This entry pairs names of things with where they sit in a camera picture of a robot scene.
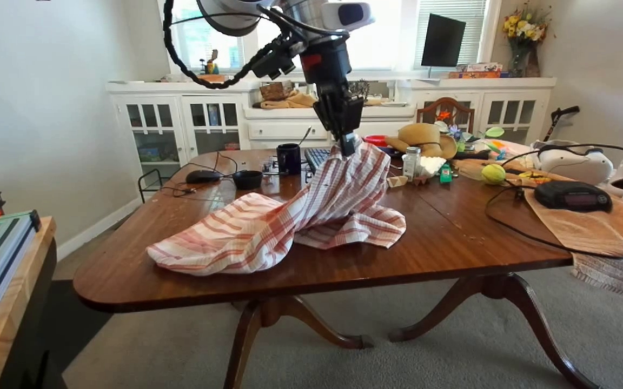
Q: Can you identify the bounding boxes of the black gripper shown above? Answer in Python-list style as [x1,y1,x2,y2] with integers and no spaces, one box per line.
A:
[298,34,368,157]

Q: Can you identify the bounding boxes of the yellow flower bouquet vase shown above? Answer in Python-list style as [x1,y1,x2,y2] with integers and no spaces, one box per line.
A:
[500,0,555,80]

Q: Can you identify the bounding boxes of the red white striped towel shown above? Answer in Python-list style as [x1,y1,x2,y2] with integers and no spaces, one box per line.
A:
[144,138,408,279]

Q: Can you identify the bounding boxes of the white cloth bundle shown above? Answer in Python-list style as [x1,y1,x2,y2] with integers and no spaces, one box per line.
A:
[536,144,616,187]

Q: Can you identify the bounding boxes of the small green toy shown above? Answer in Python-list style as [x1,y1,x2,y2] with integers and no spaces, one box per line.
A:
[434,162,458,187]

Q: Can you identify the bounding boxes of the wooden dining table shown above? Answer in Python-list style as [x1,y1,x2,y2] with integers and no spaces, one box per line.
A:
[72,146,603,389]

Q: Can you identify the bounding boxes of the black monitor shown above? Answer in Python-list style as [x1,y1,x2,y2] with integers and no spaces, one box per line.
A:
[420,10,470,70]

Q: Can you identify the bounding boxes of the straw hat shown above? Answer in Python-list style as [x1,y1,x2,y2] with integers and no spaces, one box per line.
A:
[386,120,461,162]

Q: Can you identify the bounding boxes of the wooden chair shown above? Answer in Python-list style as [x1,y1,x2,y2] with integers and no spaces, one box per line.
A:
[416,95,479,136]

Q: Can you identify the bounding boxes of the striped woven rug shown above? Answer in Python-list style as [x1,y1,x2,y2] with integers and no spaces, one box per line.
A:
[571,249,623,310]

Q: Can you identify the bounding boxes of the black corrugated cable conduit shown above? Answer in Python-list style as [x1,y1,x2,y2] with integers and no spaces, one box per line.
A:
[161,0,286,93]

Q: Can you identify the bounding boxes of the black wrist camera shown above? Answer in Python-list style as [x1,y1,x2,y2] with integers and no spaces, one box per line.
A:
[247,36,301,81]

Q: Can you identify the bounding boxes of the small black bowl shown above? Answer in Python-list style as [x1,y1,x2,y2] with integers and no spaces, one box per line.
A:
[231,169,266,195]

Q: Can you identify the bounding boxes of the red bowl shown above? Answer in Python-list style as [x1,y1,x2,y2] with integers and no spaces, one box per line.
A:
[364,131,391,149]

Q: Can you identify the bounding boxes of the clear glass jar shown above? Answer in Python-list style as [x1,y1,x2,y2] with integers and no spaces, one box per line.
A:
[262,157,283,196]

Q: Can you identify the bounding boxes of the black metal chair frame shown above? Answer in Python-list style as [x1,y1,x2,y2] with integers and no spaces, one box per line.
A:
[134,165,166,205]

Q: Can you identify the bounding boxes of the grey aluminium rail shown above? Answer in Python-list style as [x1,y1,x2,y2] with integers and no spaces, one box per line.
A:
[0,208,43,342]

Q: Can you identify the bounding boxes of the yellow-green ball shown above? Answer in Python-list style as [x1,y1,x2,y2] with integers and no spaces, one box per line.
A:
[481,162,511,187]

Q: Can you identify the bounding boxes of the black upright handle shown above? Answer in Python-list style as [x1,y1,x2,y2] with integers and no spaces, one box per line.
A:
[541,103,585,146]

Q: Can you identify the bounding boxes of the black device cable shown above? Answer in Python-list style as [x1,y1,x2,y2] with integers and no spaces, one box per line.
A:
[483,139,623,252]

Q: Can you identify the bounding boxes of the black tabletop device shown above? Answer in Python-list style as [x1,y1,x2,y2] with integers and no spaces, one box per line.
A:
[533,179,614,214]

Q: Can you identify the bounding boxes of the wooden workbench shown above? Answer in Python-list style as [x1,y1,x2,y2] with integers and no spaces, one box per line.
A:
[0,211,60,389]

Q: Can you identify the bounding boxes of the stack of books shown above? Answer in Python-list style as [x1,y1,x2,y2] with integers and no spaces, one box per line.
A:
[445,61,509,80]

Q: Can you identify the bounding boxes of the white built-in cabinet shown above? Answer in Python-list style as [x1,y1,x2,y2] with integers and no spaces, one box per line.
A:
[104,70,558,185]

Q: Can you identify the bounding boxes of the black mug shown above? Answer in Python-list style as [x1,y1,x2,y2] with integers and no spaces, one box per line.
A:
[274,143,306,179]

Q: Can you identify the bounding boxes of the black computer mouse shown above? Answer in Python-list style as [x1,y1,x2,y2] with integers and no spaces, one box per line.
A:
[184,169,224,185]

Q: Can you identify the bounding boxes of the tan placemat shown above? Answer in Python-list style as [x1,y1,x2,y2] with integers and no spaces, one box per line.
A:
[521,187,623,259]

